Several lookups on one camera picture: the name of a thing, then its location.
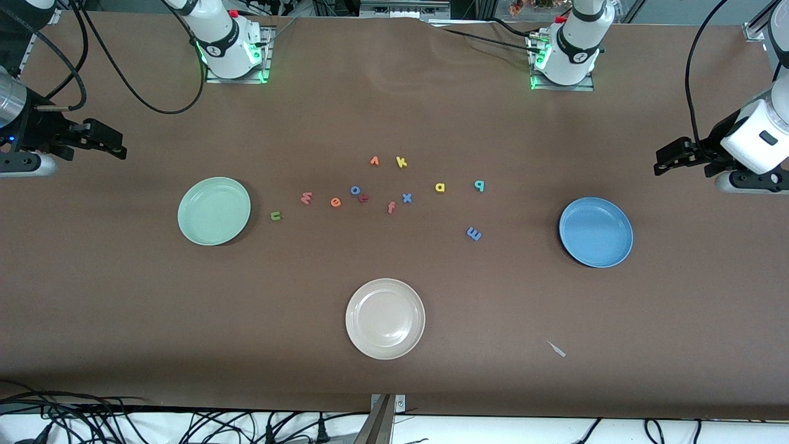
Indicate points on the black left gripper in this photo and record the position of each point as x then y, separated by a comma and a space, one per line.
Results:
707, 150

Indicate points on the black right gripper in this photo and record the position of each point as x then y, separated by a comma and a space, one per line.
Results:
38, 131

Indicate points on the pink foam letter m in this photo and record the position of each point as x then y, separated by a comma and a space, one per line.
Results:
306, 198

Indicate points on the blue foam letter m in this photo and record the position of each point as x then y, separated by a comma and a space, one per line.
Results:
474, 234

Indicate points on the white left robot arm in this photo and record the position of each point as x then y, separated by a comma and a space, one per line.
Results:
576, 43

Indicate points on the blue plate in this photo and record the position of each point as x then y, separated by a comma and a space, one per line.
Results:
596, 232

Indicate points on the green plate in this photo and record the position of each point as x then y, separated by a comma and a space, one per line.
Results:
214, 211

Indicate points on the small orange object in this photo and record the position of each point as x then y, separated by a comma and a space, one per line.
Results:
516, 7

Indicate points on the white paper scrap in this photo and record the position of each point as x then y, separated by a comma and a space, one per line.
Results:
556, 349

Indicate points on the grey box behind table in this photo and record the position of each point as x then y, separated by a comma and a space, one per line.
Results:
404, 9

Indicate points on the beige plate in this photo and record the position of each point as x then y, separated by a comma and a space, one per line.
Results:
385, 319

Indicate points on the aluminium frame rail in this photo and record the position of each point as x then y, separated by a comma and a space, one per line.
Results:
755, 32
31, 52

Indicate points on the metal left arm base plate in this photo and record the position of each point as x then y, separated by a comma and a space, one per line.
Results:
585, 88

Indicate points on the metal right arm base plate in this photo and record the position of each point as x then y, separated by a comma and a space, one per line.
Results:
267, 55

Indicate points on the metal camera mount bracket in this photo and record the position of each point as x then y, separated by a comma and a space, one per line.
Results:
379, 422

